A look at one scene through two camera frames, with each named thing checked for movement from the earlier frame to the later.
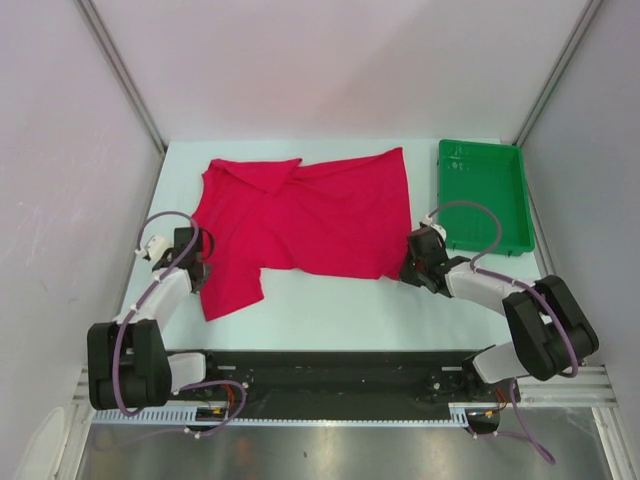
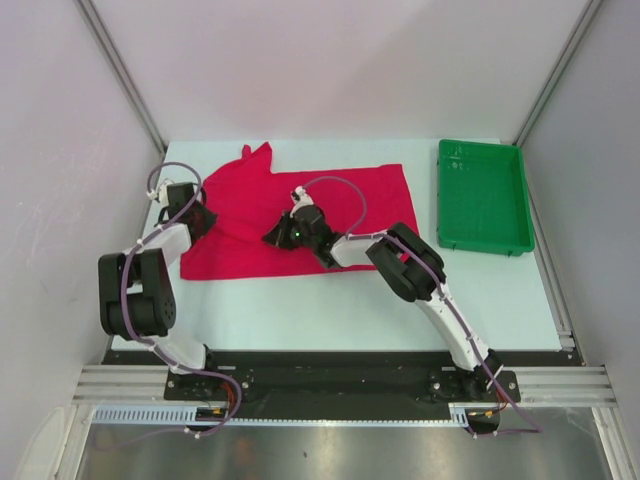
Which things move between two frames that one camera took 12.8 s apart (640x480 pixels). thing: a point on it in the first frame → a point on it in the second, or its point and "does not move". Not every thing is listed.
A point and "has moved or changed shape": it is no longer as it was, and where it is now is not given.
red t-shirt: x=342 y=217 has moved or changed shape
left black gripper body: x=200 y=282 → x=206 y=217
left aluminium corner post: x=98 y=26 does not move
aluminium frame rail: x=585 y=384 does not move
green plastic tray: x=490 y=174 does not move
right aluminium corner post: x=556 y=71 does not move
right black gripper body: x=412 y=269 → x=290 y=235
